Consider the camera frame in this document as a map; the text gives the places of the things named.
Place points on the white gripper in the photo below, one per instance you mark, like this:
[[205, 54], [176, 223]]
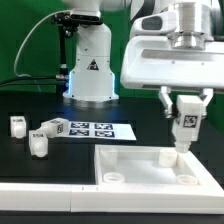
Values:
[[151, 62]]

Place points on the white square tabletop part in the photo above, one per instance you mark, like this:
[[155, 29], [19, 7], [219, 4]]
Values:
[[149, 165]]

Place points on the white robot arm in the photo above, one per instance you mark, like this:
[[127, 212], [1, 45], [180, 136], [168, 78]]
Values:
[[173, 44]]

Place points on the white sheet with tags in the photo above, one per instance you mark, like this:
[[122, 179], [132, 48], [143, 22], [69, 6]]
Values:
[[95, 130]]

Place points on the white L-shaped fence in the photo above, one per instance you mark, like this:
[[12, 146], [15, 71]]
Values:
[[207, 197]]

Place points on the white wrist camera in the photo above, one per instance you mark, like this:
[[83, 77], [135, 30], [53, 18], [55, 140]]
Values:
[[154, 25]]

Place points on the black camera on stand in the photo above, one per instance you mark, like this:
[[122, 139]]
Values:
[[68, 23]]

